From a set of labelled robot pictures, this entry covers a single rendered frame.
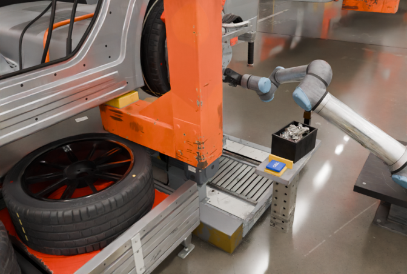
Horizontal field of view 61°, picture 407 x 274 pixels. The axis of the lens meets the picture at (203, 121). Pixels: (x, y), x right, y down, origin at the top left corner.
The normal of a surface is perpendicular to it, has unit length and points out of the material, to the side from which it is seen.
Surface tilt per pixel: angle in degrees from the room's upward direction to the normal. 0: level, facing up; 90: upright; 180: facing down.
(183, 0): 90
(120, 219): 90
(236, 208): 0
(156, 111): 90
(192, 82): 90
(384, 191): 0
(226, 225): 0
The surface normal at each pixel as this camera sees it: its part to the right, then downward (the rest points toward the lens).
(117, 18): 0.81, 0.25
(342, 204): -0.04, -0.89
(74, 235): 0.18, 0.44
